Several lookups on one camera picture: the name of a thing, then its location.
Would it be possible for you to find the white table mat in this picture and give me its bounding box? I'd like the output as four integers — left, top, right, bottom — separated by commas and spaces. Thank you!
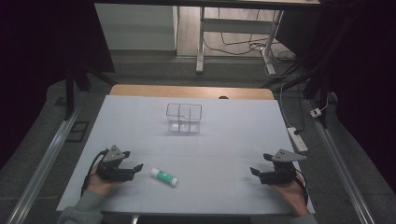
56, 94, 316, 217

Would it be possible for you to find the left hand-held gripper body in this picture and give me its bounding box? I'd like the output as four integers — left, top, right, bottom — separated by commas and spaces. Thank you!
95, 144, 135, 183

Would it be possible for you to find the black floor cable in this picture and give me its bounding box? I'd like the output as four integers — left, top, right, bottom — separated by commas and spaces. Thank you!
203, 7, 273, 57

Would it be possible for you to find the clear plastic organizer box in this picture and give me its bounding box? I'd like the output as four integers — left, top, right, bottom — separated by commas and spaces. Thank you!
165, 102, 204, 135

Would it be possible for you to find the black floor frame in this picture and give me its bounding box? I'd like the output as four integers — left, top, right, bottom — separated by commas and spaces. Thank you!
65, 120, 91, 144

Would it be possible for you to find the aluminium rail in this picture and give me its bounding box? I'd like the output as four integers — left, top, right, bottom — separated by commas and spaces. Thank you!
5, 105, 84, 224
305, 98, 376, 224

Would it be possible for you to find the person's right hand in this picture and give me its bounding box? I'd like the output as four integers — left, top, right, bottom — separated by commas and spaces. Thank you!
269, 171, 311, 218

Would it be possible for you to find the white power strip cable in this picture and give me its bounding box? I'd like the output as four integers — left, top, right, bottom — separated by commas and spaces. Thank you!
278, 81, 294, 129

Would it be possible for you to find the small white adapter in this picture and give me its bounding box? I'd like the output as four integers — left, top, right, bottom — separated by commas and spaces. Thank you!
309, 96, 330, 119

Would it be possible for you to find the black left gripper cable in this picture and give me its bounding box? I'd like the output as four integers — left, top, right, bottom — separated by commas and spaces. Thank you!
80, 148, 110, 198

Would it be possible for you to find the white-legged desk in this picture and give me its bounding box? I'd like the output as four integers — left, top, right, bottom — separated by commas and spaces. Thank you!
93, 0, 321, 76

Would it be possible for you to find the dark curtain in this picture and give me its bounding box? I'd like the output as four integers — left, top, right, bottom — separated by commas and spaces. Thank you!
0, 0, 117, 172
275, 0, 396, 194

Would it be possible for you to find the person's left hand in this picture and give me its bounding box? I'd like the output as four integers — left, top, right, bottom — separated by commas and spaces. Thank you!
85, 161, 121, 196

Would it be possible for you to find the black metal stand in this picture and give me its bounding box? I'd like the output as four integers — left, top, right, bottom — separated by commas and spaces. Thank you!
259, 55, 332, 129
63, 61, 118, 121

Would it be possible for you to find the black plug cable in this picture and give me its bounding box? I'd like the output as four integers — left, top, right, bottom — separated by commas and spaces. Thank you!
293, 83, 308, 136

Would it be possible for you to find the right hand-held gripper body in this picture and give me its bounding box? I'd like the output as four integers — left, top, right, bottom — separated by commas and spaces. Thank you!
258, 148, 308, 186

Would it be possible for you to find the white and green glue stick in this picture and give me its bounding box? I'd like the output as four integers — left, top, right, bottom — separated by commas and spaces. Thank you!
150, 167, 179, 188

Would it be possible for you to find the white power strip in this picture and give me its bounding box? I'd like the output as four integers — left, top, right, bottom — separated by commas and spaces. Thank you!
286, 126, 309, 154

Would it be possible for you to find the dark right gripper cable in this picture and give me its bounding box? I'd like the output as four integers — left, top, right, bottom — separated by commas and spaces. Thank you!
293, 172, 310, 207

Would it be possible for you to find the white cabinet panel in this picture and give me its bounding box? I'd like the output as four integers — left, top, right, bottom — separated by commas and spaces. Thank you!
94, 3, 178, 51

